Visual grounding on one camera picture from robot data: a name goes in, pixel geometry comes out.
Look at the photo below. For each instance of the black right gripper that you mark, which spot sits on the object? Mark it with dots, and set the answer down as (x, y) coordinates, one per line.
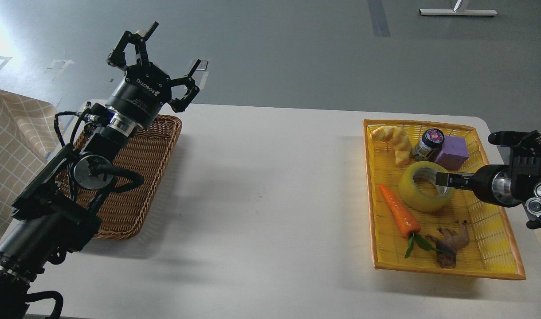
(490, 183)

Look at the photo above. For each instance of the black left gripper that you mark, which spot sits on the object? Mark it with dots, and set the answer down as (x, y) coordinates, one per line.
(139, 95)

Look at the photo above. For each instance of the yellow tape roll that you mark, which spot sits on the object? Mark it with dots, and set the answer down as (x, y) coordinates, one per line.
(416, 198)

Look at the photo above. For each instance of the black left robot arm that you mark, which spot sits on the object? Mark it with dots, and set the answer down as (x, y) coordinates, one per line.
(106, 150)

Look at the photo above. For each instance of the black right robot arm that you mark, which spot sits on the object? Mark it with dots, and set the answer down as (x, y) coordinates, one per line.
(524, 171)

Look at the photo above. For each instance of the purple foam block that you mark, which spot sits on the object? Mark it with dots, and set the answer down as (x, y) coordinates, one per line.
(453, 153)

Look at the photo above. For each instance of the small dark jar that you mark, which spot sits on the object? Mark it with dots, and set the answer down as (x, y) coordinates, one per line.
(429, 144)

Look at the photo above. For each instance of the yellow plastic basket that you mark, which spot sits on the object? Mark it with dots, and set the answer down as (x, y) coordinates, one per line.
(492, 249)

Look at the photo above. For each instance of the yellow toy croissant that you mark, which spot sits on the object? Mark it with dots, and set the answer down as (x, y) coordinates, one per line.
(398, 139)

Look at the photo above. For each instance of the orange toy carrot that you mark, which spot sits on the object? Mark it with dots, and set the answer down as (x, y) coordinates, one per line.
(406, 222)

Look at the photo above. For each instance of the brown wicker basket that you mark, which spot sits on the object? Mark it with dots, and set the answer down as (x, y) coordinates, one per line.
(120, 190)

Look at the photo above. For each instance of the beige checkered cloth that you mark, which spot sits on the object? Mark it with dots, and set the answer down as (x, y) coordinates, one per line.
(27, 136)

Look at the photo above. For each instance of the white metal stand base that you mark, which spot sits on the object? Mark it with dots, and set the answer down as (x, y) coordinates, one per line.
(458, 8)

